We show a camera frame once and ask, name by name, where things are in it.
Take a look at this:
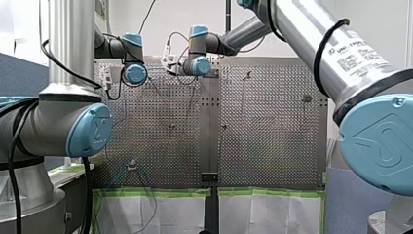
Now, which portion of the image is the black cable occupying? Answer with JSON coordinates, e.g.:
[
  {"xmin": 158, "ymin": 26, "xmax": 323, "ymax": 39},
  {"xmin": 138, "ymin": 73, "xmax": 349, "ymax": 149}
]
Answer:
[
  {"xmin": 40, "ymin": 38, "xmax": 103, "ymax": 91},
  {"xmin": 266, "ymin": 0, "xmax": 288, "ymax": 44},
  {"xmin": 313, "ymin": 18, "xmax": 352, "ymax": 98},
  {"xmin": 137, "ymin": 0, "xmax": 158, "ymax": 35},
  {"xmin": 80, "ymin": 157, "xmax": 94, "ymax": 234},
  {"xmin": 7, "ymin": 99, "xmax": 41, "ymax": 234}
]

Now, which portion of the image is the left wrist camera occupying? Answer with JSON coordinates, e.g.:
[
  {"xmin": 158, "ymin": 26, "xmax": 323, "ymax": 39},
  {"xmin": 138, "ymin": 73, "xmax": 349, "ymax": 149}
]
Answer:
[{"xmin": 102, "ymin": 65, "xmax": 115, "ymax": 91}]

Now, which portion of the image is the black panel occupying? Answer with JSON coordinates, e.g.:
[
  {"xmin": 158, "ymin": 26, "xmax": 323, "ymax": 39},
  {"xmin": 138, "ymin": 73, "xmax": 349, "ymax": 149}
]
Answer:
[{"xmin": 61, "ymin": 174, "xmax": 95, "ymax": 234}]

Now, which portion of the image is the black upright rod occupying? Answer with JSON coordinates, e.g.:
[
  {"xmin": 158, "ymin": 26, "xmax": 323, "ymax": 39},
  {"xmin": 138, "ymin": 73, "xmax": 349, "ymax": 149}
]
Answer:
[{"xmin": 225, "ymin": 0, "xmax": 233, "ymax": 34}]

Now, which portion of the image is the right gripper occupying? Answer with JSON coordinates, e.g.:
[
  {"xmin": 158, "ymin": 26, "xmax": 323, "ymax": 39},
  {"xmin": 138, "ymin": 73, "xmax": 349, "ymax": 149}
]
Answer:
[{"xmin": 175, "ymin": 61, "xmax": 190, "ymax": 78}]

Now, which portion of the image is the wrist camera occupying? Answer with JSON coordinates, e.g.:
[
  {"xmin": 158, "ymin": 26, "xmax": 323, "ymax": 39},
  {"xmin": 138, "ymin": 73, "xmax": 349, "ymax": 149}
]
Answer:
[
  {"xmin": 161, "ymin": 44, "xmax": 183, "ymax": 76},
  {"xmin": 102, "ymin": 65, "xmax": 115, "ymax": 91}
]

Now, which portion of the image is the grey board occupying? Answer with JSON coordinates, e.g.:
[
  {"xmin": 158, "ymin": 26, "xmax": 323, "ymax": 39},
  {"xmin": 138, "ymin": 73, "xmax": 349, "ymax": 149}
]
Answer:
[{"xmin": 323, "ymin": 167, "xmax": 394, "ymax": 234}]

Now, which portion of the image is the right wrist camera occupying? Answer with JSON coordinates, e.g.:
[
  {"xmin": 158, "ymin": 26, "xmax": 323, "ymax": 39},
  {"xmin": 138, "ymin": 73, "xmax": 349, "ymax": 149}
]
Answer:
[{"xmin": 161, "ymin": 44, "xmax": 183, "ymax": 76}]

